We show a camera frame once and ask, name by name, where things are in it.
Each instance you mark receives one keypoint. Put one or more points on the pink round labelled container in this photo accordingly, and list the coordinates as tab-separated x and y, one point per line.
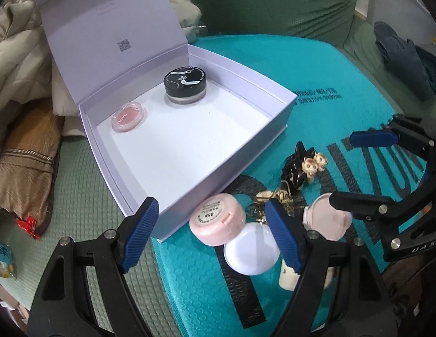
216	219

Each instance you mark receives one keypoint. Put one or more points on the beige puffer jacket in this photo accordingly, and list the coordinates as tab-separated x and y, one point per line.
17	59

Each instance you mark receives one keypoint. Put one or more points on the green sofa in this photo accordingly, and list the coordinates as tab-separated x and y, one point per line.
274	3

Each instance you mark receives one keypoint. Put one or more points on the pale pink round compact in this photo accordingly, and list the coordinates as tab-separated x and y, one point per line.
326	219

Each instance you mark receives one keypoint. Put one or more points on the black lidded jar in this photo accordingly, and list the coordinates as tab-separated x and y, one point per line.
185	80

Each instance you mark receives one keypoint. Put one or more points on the teal bubble mailer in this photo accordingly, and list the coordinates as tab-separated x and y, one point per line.
344	77

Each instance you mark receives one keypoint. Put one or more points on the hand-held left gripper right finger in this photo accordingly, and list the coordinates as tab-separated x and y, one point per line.
283	235

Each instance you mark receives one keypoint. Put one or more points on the printed snack packet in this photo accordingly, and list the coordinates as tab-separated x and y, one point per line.
3	259

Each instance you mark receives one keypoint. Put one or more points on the lavender gift box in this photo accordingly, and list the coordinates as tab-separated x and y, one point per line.
203	140

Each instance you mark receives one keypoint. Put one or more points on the blue jeans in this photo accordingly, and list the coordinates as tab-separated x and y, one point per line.
397	52

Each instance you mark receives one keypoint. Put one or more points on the brown beige hair clip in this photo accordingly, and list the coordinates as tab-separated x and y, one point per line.
270	195

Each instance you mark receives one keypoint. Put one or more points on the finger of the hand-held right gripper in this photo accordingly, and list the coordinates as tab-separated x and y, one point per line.
372	138
358	203

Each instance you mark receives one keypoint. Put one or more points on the clear pink round case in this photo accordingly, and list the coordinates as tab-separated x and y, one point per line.
129	116

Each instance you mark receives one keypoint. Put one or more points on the white round compact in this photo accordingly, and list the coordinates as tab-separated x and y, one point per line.
251	249

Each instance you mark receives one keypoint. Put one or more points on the white pillow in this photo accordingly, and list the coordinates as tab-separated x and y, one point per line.
393	0

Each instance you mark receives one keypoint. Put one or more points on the black flower hair claw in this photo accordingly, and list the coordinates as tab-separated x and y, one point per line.
295	172

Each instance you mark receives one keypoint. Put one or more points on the red packet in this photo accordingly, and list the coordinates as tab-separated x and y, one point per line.
28	226

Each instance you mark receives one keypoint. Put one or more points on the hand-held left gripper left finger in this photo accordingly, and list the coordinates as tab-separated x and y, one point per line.
140	233

